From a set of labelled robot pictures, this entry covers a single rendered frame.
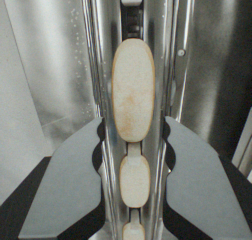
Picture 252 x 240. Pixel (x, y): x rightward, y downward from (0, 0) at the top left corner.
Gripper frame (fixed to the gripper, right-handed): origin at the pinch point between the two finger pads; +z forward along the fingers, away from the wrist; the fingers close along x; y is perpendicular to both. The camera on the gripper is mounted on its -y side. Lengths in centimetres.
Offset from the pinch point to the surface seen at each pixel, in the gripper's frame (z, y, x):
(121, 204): 4.0, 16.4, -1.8
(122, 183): 3.3, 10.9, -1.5
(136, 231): 2.0, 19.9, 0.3
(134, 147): 3.5, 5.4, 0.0
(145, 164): 3.5, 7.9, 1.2
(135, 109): 3.1, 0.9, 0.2
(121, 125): 3.2, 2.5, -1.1
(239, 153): 1.5, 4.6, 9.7
